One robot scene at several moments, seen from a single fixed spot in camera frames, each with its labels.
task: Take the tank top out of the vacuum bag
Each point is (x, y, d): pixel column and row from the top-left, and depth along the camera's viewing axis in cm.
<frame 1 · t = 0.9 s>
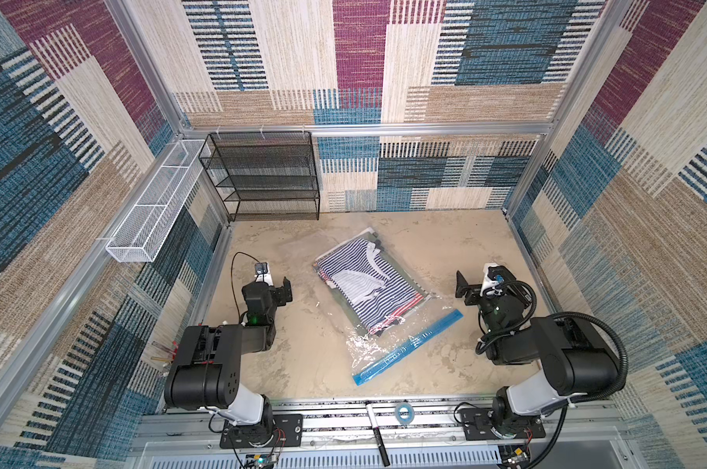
left hand: (270, 279, 94), fingers open
right hand: (476, 273, 90), fingers open
clear vacuum bag blue zipper: (372, 354, 85), point 3 cm above the table
navy white striped tank top: (370, 281, 97), point 5 cm above the table

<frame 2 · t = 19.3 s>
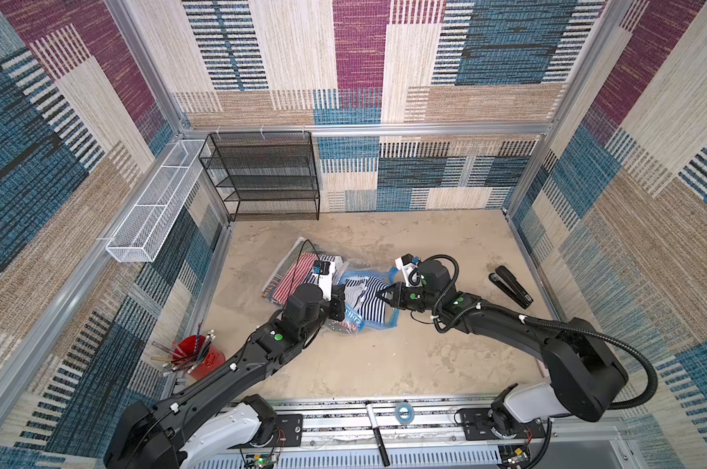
left hand: (345, 286, 77), fingers closed
right hand: (381, 297, 83), fingers closed
navy white striped tank top: (361, 295, 87), point 12 cm above the table
red white striped tank top: (293, 270, 104), point 3 cm above the table
black stapler: (512, 286, 97), point 5 cm above the table
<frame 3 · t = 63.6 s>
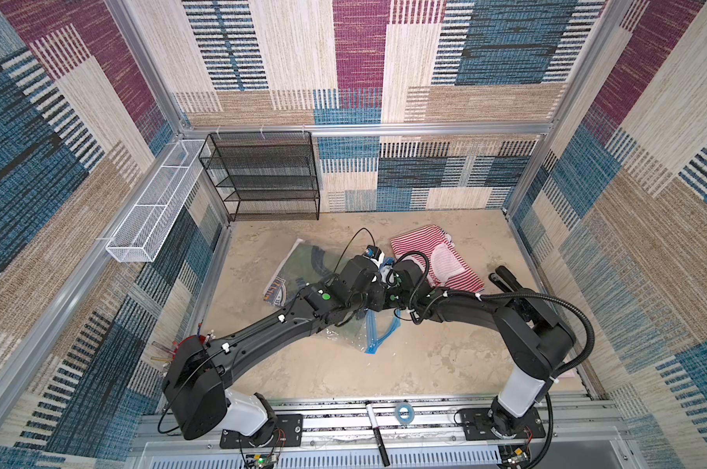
left hand: (385, 287, 78), fingers closed
right hand: (367, 300, 90), fingers closed
red white striped tank top: (447, 268, 104), point 2 cm above the table
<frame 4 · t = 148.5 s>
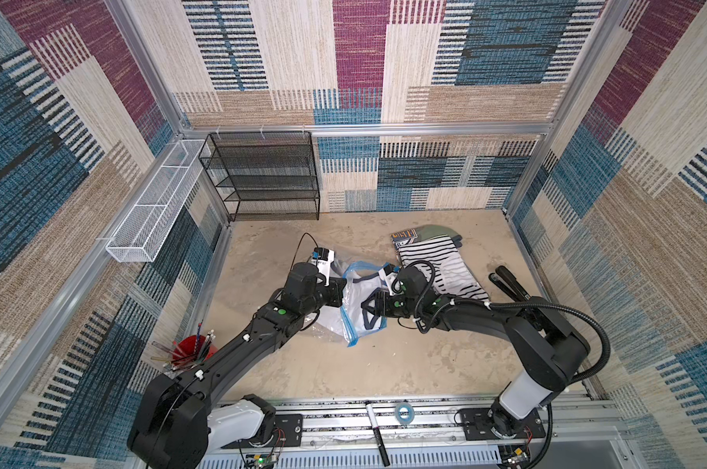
left hand: (347, 280, 81), fingers closed
right hand: (370, 308, 88), fingers open
clear vacuum bag blue zipper: (356, 270, 87), point 17 cm above the table
black white striped garment: (448, 274, 100), point 5 cm above the table
green folded garment: (425, 233, 113), point 4 cm above the table
